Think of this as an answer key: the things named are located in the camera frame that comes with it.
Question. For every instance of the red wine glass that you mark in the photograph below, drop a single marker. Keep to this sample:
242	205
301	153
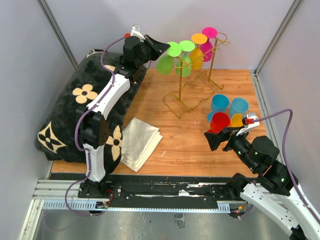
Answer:
219	121

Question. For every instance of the yellow wine glass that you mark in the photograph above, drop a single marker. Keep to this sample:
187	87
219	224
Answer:
236	120

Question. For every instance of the black floral pillow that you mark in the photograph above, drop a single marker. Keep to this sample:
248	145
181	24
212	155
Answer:
56	135

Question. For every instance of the gold wire glass rack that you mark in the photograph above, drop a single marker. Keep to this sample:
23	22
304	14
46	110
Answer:
198	86

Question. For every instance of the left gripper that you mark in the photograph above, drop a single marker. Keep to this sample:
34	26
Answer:
157	47

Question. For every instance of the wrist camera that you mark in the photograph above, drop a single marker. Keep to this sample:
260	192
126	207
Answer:
249	123
136	32

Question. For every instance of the back orange wine glass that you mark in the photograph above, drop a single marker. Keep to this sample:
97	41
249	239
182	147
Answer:
196	56

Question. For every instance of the green wine glass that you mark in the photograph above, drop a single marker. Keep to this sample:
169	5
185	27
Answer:
184	70
165	63

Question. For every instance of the pink wine glass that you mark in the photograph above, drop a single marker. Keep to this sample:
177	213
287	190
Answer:
206	48

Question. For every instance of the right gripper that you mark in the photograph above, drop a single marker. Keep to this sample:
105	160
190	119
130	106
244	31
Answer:
214	139

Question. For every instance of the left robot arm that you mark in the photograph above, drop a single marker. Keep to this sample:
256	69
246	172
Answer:
95	135

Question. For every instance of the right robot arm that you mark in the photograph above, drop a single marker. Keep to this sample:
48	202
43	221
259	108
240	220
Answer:
296	216

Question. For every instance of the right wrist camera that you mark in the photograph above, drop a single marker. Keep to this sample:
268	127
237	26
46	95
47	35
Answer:
249	123

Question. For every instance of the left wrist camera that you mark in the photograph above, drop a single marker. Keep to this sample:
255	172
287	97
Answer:
136	32

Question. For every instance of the folded beige cloth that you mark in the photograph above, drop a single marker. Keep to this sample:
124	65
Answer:
140	139

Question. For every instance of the light blue wine glass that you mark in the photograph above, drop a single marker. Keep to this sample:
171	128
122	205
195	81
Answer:
238	106

